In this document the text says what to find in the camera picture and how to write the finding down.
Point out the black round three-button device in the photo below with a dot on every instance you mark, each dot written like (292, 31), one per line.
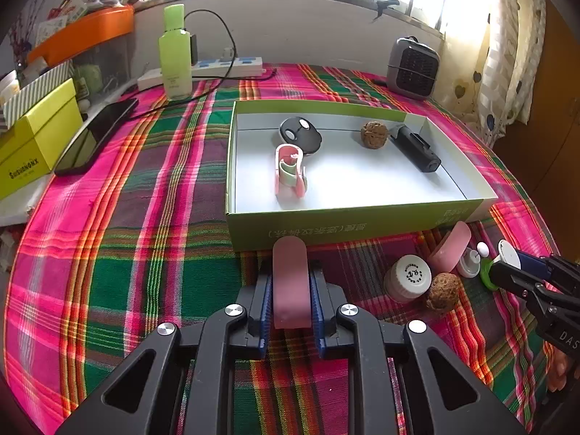
(302, 133)

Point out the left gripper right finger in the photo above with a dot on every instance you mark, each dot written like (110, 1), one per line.
(401, 376)

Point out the pink clip case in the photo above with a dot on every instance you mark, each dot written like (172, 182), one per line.
(446, 255)

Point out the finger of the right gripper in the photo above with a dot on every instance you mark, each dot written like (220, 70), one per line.
(554, 269)
(533, 290)

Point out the white blue power strip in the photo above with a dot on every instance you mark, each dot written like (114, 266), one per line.
(209, 69)

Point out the plaid pink green bedspread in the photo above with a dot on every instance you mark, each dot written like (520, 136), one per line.
(142, 239)

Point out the person right hand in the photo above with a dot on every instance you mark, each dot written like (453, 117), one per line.
(558, 366)

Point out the black power adapter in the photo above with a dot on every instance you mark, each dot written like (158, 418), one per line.
(193, 49)

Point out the black smartphone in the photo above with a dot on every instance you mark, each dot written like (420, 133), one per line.
(90, 140)

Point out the orange storage bin lid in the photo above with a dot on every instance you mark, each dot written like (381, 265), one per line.
(87, 32)

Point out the yellow green shoe box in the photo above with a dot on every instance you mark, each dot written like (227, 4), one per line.
(31, 148)

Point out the clear plastic storage bin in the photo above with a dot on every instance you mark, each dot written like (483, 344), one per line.
(102, 69)

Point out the green white cardboard box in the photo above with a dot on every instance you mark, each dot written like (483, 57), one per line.
(353, 193)

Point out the brown walnut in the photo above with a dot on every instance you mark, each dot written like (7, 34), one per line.
(374, 134)
(443, 293)

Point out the white green spool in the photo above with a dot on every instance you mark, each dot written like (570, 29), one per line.
(506, 253)

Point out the pink cable winder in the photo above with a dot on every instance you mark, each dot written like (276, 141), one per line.
(289, 170)

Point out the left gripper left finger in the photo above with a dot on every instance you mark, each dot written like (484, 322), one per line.
(180, 378)

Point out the pink oblong case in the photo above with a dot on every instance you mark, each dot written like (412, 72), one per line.
(291, 284)

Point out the black clip on windowsill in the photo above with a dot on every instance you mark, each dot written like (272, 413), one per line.
(385, 5)

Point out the grey small space heater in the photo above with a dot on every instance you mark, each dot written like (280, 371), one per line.
(412, 68)

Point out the small white round jar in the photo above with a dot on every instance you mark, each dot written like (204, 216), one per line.
(408, 278)

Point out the green lotion bottle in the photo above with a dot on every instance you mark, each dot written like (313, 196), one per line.
(175, 54)

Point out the black rectangular battery charger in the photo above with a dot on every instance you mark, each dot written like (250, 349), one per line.
(416, 149)

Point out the striped white gift box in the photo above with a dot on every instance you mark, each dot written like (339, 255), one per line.
(28, 96)

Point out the heart patterned curtain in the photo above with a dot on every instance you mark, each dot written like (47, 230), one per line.
(489, 61)

